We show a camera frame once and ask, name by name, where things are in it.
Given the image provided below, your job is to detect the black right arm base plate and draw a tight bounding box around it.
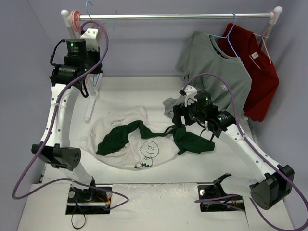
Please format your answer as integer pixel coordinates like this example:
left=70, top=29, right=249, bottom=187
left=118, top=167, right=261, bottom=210
left=197, top=174, right=245, bottom=213

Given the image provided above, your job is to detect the grey t-shirt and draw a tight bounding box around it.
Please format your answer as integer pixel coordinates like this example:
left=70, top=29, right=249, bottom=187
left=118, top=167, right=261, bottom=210
left=176, top=31, right=252, bottom=116

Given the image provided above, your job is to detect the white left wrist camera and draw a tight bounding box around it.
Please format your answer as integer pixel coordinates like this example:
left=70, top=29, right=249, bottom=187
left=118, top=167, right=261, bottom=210
left=80, top=28, right=99, bottom=52

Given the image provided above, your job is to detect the pink hanger bundle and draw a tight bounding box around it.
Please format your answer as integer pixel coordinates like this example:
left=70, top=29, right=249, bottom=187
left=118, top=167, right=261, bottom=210
left=69, top=10, right=83, bottom=36

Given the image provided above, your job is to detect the red t-shirt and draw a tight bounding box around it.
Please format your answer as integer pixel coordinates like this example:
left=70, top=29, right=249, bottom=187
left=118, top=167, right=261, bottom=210
left=218, top=23, right=279, bottom=122

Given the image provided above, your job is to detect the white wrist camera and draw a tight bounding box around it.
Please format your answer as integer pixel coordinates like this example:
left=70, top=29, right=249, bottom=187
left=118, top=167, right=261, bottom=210
left=179, top=85, right=197, bottom=108
left=80, top=28, right=99, bottom=52

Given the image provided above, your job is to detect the white and green t-shirt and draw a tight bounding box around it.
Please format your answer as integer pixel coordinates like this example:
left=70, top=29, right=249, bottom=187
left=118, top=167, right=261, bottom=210
left=79, top=106, right=215, bottom=170

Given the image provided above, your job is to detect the silver and white clothes rack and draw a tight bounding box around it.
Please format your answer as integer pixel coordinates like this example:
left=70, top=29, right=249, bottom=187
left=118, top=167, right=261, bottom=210
left=60, top=6, right=283, bottom=123

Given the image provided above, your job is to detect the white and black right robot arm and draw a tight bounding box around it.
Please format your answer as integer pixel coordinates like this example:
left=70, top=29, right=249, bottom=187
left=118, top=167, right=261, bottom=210
left=172, top=86, right=295, bottom=210

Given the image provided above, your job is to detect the pink hanger with red shirt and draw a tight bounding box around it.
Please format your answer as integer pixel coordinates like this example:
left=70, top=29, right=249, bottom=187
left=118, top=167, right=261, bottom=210
left=253, top=10, right=277, bottom=64

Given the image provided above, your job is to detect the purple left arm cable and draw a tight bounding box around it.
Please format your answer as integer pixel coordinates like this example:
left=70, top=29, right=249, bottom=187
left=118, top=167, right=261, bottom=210
left=12, top=21, right=129, bottom=210

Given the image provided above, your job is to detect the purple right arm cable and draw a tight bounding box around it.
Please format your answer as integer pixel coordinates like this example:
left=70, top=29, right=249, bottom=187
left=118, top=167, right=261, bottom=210
left=182, top=73, right=308, bottom=231

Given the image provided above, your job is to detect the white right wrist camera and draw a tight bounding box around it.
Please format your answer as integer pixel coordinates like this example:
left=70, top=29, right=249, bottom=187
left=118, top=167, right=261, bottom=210
left=179, top=85, right=197, bottom=108

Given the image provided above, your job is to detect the blue hanger with grey shirt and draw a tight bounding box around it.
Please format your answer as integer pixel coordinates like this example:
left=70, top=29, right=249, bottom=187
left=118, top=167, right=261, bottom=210
left=210, top=12, right=239, bottom=58

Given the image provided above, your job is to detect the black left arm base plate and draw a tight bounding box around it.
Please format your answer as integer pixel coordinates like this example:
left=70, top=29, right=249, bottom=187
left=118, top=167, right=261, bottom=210
left=65, top=186, right=111, bottom=215

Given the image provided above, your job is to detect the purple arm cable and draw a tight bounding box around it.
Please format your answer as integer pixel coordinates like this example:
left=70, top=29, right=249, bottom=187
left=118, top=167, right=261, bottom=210
left=12, top=21, right=129, bottom=210
left=182, top=73, right=308, bottom=231

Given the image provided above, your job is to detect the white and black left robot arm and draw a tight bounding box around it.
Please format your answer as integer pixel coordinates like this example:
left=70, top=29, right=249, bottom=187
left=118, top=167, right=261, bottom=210
left=31, top=38, right=100, bottom=202

